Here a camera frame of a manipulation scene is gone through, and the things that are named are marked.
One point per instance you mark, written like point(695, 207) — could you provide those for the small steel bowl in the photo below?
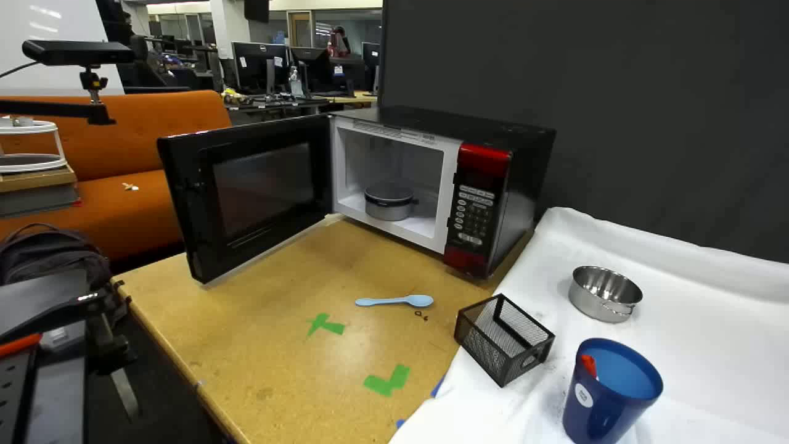
point(604, 294)

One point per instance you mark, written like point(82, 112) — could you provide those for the blue plastic cup bowl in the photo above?
point(600, 411)

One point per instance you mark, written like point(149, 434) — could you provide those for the metal pot inside microwave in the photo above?
point(387, 208)

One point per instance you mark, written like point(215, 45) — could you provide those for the black red microwave oven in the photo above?
point(473, 182)

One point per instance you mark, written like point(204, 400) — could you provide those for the light blue plastic spoon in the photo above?
point(411, 299)

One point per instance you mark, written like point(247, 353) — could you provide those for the microwave door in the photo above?
point(247, 188)

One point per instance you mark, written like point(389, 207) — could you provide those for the orange couch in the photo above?
point(124, 203)

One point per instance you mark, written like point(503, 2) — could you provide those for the black clamp tripod rig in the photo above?
point(53, 336)

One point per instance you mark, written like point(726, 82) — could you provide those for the white table cloth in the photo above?
point(715, 327)

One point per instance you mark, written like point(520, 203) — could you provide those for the black backpack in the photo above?
point(40, 251)

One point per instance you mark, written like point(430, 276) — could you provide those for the stack of books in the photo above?
point(35, 176)

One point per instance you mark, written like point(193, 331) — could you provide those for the black mesh wire basket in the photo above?
point(503, 339)

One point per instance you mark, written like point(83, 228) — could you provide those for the black camera on stand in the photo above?
point(59, 54)

